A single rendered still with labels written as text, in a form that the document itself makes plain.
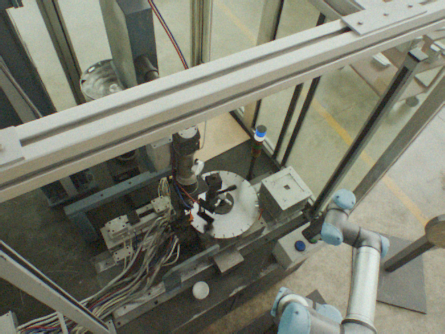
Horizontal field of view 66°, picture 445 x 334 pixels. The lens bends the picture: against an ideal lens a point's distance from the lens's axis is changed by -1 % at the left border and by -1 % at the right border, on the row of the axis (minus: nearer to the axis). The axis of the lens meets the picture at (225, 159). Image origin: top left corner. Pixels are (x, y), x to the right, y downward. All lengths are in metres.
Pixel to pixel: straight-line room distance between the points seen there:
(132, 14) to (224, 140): 1.08
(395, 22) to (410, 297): 2.34
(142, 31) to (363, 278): 0.99
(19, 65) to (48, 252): 0.86
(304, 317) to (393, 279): 1.77
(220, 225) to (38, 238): 0.85
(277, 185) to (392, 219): 1.45
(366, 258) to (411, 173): 2.11
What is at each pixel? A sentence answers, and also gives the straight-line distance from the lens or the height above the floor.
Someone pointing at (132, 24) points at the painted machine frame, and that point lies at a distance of 1.10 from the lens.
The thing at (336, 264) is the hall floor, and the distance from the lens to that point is 2.61.
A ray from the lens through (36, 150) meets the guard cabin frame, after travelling 0.36.
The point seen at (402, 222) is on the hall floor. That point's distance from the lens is 2.98.
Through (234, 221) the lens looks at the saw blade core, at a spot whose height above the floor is 0.95.
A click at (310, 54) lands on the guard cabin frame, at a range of 0.45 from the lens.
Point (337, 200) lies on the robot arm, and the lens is 1.27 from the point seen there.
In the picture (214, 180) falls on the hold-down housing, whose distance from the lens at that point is 1.24.
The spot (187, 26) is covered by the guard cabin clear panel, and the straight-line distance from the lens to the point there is 2.22.
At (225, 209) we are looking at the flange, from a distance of 1.51.
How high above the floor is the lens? 2.31
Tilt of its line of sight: 56 degrees down
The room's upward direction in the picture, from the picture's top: 8 degrees clockwise
